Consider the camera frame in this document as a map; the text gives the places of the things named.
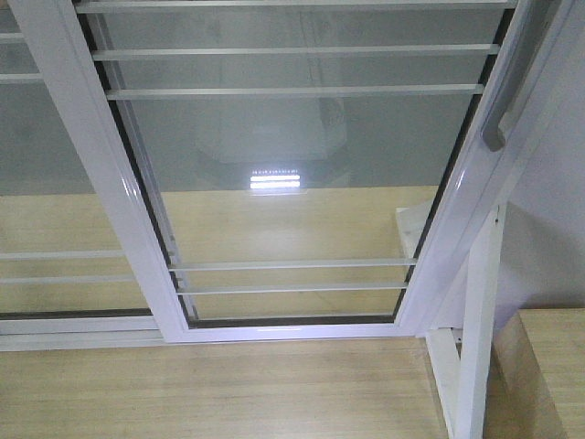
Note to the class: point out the light wooden box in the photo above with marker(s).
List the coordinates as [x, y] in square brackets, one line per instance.
[536, 384]

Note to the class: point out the grey door handle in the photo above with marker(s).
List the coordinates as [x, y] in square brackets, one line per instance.
[534, 17]

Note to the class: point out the light wooden platform board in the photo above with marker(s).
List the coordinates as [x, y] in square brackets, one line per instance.
[317, 253]

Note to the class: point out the white triangular support bracket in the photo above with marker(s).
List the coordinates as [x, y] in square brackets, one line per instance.
[461, 369]

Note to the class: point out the white fixed glass door panel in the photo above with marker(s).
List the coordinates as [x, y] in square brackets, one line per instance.
[65, 278]

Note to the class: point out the white door frame post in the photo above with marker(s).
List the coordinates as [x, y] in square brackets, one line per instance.
[535, 182]

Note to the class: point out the white framed sliding glass door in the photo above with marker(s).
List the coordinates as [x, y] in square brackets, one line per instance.
[137, 206]

